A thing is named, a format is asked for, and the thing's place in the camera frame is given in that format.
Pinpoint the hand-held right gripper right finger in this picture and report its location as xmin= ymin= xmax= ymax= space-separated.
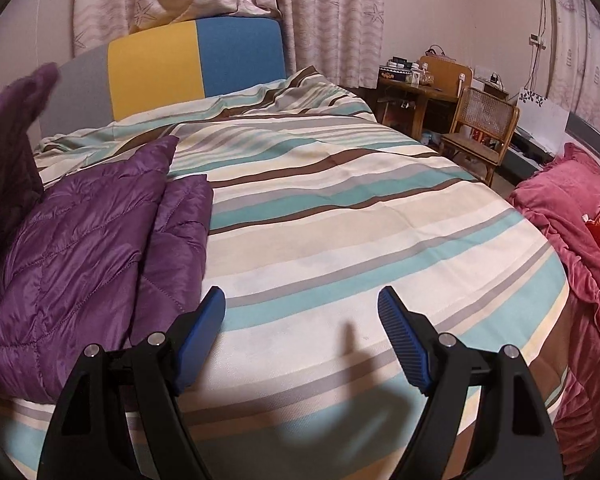
xmin=377 ymin=286 xmax=565 ymax=480

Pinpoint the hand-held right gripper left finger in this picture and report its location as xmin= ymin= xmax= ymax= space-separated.
xmin=36 ymin=286 xmax=227 ymax=480

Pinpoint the purple quilted down jacket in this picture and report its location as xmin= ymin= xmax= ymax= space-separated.
xmin=0 ymin=55 xmax=215 ymax=404

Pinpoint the striped bed cover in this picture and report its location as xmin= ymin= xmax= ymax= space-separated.
xmin=0 ymin=65 xmax=572 ymax=480

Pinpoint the pink plush blanket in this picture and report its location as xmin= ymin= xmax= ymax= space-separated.
xmin=507 ymin=142 xmax=600 ymax=480

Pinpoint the wooden cane chair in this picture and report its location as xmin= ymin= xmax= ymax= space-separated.
xmin=437 ymin=86 xmax=522 ymax=189

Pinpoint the wooden desk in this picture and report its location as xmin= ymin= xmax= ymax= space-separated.
xmin=377 ymin=55 xmax=474 ymax=142

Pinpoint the grey yellow blue headboard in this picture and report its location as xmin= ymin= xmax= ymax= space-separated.
xmin=40 ymin=16 xmax=287 ymax=137

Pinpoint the white flowered paper bag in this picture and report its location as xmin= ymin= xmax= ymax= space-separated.
xmin=517 ymin=87 xmax=572 ymax=154

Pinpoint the patterned box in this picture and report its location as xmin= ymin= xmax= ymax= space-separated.
xmin=378 ymin=66 xmax=417 ymax=84

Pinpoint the dark grey low cabinet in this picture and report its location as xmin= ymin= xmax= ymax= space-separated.
xmin=509 ymin=111 xmax=600 ymax=182

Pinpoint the white patterned curtain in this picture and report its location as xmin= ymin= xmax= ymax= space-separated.
xmin=72 ymin=0 xmax=397 ymax=89
xmin=549 ymin=0 xmax=600 ymax=127

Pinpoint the wall cable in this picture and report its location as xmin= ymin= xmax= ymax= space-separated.
xmin=527 ymin=0 xmax=552 ymax=92

